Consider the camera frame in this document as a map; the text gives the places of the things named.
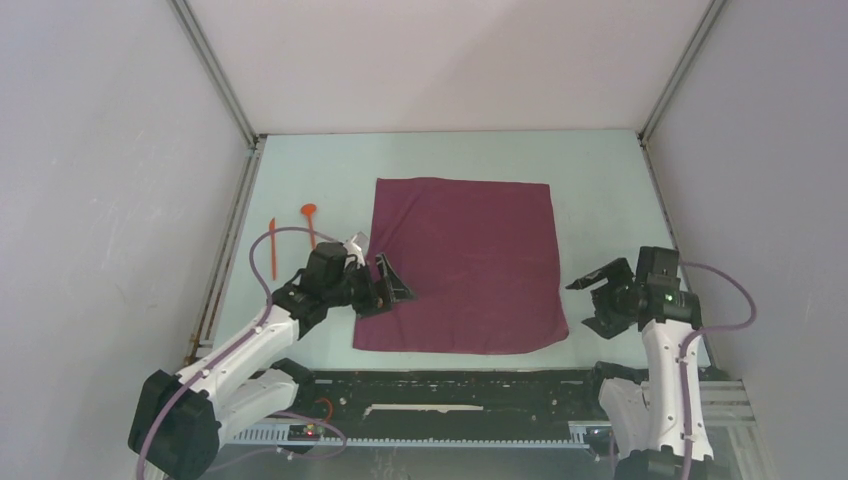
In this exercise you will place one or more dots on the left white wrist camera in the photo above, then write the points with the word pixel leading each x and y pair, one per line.
pixel 356 248

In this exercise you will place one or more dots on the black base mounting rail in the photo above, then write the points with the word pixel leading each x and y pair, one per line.
pixel 452 401

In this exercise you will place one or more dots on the orange plastic knife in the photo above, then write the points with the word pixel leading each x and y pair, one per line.
pixel 272 248

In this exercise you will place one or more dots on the orange plastic spoon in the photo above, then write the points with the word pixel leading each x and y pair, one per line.
pixel 308 211

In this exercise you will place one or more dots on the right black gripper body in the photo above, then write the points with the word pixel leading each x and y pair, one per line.
pixel 621 298

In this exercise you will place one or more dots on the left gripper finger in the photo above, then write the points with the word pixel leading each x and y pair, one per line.
pixel 390 288
pixel 371 307

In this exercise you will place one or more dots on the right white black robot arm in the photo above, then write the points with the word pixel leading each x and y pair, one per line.
pixel 657 424

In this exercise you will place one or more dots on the maroon cloth napkin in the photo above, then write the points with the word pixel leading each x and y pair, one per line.
pixel 482 259

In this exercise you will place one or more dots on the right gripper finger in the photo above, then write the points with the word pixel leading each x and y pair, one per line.
pixel 617 274
pixel 608 325

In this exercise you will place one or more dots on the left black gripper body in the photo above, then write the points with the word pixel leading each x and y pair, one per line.
pixel 355 288

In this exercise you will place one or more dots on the white cable duct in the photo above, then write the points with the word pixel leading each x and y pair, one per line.
pixel 294 434

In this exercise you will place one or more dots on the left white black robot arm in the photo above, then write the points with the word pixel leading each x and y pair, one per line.
pixel 183 419

